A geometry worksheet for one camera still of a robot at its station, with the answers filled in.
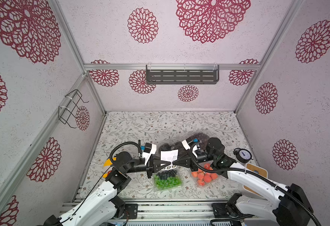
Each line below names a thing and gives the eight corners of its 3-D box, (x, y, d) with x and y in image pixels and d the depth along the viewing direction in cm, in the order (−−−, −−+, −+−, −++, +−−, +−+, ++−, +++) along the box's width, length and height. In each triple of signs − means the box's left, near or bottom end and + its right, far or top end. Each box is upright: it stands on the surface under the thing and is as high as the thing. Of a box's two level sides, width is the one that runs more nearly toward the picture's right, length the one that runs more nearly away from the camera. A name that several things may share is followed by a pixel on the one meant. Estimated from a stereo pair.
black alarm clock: (236, 162, 94) (239, 160, 91) (232, 150, 100) (234, 148, 97) (251, 162, 94) (254, 160, 91) (246, 150, 100) (248, 148, 97)
